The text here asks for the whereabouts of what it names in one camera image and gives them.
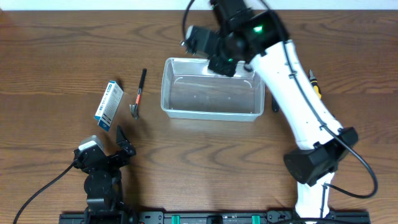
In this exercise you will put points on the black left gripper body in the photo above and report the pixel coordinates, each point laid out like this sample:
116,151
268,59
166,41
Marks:
117,162

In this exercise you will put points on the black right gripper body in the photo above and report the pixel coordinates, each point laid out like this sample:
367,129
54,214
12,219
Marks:
226,61

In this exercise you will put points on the slim black yellow screwdriver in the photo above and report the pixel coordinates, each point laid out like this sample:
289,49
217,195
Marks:
274,105

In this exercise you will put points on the stubby yellow black screwdriver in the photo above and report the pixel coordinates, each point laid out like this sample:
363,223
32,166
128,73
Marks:
314,83

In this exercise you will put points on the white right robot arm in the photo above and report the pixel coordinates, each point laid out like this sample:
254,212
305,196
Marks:
262,41

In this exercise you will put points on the clear plastic container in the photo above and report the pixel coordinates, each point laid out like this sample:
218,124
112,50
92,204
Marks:
190,90

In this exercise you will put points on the white and blue box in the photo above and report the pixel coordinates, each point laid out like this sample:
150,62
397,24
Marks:
108,105

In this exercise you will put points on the small black orange hammer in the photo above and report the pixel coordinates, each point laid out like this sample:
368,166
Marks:
134,107

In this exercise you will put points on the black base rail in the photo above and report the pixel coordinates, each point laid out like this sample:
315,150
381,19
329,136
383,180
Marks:
271,216

